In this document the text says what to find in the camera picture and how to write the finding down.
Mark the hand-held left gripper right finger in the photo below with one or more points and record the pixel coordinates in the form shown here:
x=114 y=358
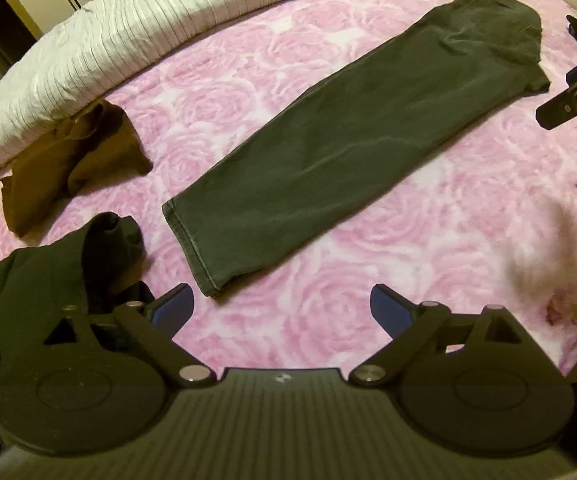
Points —
x=391 y=312

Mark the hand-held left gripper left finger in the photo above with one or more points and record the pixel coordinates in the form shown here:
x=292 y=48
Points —
x=173 y=310

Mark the dark grey pants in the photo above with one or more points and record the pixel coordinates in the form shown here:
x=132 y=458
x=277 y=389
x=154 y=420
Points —
x=343 y=150

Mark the black garment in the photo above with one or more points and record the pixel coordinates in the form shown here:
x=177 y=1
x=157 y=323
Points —
x=33 y=280

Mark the brown garment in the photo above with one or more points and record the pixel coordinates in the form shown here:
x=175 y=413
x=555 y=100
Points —
x=43 y=185

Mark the pink floral blanket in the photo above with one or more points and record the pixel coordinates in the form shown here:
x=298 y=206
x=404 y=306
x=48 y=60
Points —
x=268 y=60

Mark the white striped duvet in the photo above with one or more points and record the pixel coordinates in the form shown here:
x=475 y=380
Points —
x=118 y=45

